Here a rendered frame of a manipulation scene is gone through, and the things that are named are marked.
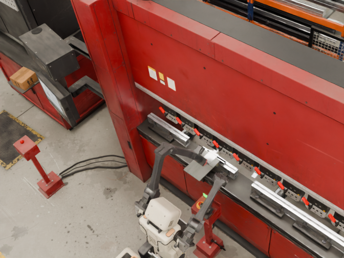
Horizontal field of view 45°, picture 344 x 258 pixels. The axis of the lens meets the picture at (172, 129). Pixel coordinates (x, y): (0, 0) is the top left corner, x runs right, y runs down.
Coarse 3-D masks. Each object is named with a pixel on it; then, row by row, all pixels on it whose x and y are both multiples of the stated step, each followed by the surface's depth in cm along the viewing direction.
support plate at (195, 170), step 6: (204, 150) 364; (192, 162) 357; (216, 162) 354; (186, 168) 354; (192, 168) 353; (198, 168) 352; (204, 168) 352; (210, 168) 351; (192, 174) 349; (198, 174) 349; (204, 174) 348; (198, 180) 345
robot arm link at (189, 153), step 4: (172, 148) 298; (176, 148) 305; (180, 148) 311; (184, 148) 321; (172, 152) 298; (176, 152) 302; (180, 152) 313; (184, 152) 317; (188, 152) 322; (192, 152) 327; (184, 156) 321; (188, 156) 325; (192, 156) 328
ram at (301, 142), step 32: (128, 32) 324; (160, 32) 292; (160, 64) 320; (192, 64) 288; (224, 64) 263; (160, 96) 354; (192, 96) 315; (224, 96) 285; (256, 96) 259; (288, 96) 239; (224, 128) 312; (256, 128) 281; (288, 128) 257; (320, 128) 236; (256, 160) 307; (288, 160) 278; (320, 160) 254; (320, 192) 275
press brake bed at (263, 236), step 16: (144, 144) 421; (176, 160) 389; (160, 176) 467; (176, 176) 414; (176, 192) 451; (192, 192) 410; (208, 192) 381; (224, 192) 356; (224, 208) 378; (240, 208) 353; (224, 224) 420; (240, 224) 375; (256, 224) 350; (240, 240) 408; (256, 240) 371; (272, 240) 347; (288, 240) 327; (256, 256) 398; (272, 256) 371; (288, 256) 345; (304, 256) 325
